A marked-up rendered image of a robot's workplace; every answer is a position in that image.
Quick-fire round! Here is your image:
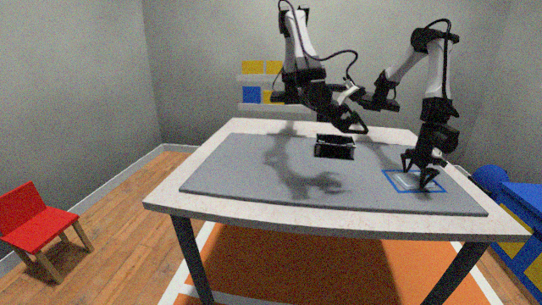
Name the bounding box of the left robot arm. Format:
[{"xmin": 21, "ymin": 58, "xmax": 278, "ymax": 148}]
[{"xmin": 359, "ymin": 27, "xmax": 460, "ymax": 154}]

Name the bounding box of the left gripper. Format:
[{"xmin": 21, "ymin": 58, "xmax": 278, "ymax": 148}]
[{"xmin": 400, "ymin": 139, "xmax": 447, "ymax": 188}]

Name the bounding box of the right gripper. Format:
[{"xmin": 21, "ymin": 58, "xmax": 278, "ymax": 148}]
[{"xmin": 315, "ymin": 79, "xmax": 369, "ymax": 135}]

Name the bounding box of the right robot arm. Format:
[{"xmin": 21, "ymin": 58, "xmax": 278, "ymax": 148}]
[{"xmin": 270, "ymin": 4, "xmax": 331, "ymax": 111}]

